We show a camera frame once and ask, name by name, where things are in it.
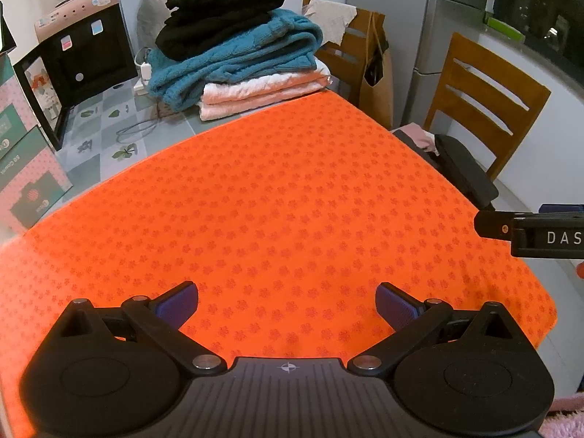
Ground stacked teal white boxes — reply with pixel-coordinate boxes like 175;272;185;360
0;48;41;149

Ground green plastic object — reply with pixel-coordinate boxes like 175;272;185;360
486;16;523;40

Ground black folded sweater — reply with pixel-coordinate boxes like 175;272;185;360
155;0;287;61

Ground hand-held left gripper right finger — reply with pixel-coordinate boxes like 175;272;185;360
347;282;530;377

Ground grey refrigerator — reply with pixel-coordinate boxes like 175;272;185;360
401;0;485;128

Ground person's pink fluffy clothing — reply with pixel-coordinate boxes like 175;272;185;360
538;392;584;438

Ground black open cabinet box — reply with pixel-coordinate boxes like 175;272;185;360
14;0;140;151

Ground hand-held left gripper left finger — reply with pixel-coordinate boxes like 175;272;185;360
55;281;227;377

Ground pile of black clothes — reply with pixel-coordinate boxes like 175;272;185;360
392;128;499;213

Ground wooden chair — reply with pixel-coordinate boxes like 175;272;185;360
302;0;379;101
424;32;552;181

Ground brown paper bag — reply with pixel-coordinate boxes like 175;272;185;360
360;9;394;129

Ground folded pink white towels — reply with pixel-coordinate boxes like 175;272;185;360
201;60;330;103

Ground beige cloth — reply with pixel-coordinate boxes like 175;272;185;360
303;0;357;44

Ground teal and pink box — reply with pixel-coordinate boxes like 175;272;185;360
0;125;74;233

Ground translucent plastic bag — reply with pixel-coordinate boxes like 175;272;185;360
137;0;215;53

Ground pale pink folded garment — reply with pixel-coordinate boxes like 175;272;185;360
198;73;330;122

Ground pink cloth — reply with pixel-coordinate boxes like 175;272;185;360
401;122;439;152

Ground orange flower pattern mat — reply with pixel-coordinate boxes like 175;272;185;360
0;89;558;438

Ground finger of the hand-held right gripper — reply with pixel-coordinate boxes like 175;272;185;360
473;210;515;241

